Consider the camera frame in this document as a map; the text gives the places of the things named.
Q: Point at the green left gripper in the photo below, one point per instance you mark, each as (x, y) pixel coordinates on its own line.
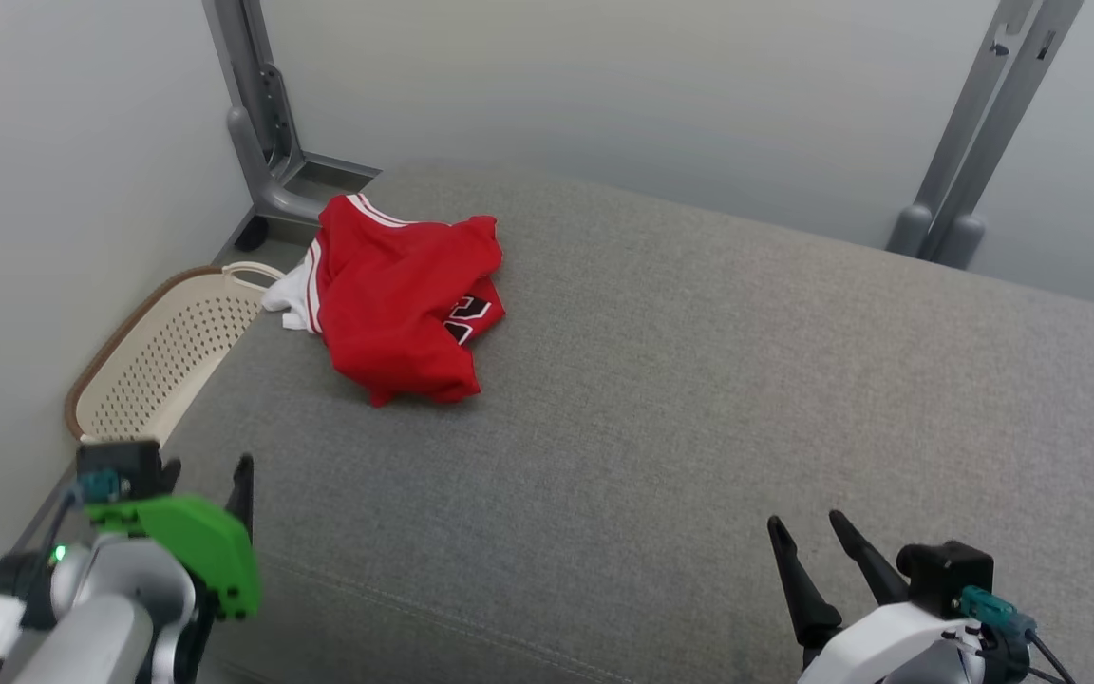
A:
(196, 541)

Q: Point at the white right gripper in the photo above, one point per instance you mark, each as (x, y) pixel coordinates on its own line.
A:
(879, 636)

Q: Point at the red basketball jersey with number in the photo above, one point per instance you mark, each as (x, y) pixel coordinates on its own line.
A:
(386, 304)

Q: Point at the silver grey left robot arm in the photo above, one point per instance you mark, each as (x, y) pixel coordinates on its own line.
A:
(101, 617)

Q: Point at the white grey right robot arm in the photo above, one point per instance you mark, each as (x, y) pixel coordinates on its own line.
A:
(1003, 660)

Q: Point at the cream perforated laundry basket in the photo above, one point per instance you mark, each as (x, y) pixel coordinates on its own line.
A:
(167, 361)

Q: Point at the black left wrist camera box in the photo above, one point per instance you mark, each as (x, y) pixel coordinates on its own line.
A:
(124, 461)

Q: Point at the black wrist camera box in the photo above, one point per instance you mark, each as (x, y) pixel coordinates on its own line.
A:
(124, 461)
(946, 570)

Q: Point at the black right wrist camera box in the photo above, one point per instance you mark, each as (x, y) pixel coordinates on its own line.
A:
(946, 570)

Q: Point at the grey metal frame with foot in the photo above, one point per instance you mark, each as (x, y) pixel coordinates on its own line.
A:
(262, 114)

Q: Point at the grey metal double-post frame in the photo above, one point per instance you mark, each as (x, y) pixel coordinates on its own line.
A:
(974, 133)

